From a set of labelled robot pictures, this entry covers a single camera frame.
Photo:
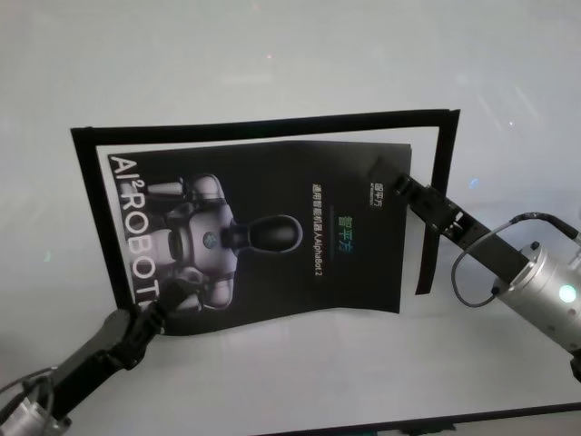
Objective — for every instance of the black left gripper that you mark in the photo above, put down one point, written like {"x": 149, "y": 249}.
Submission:
{"x": 104, "y": 349}

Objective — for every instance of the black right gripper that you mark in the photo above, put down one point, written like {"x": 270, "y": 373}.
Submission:
{"x": 454, "y": 222}

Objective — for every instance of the black robot print poster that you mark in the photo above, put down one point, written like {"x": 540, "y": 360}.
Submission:
{"x": 272, "y": 204}

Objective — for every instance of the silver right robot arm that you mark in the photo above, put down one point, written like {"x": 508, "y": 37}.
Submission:
{"x": 544, "y": 295}

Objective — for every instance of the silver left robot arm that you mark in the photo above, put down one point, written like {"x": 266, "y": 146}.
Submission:
{"x": 27, "y": 409}

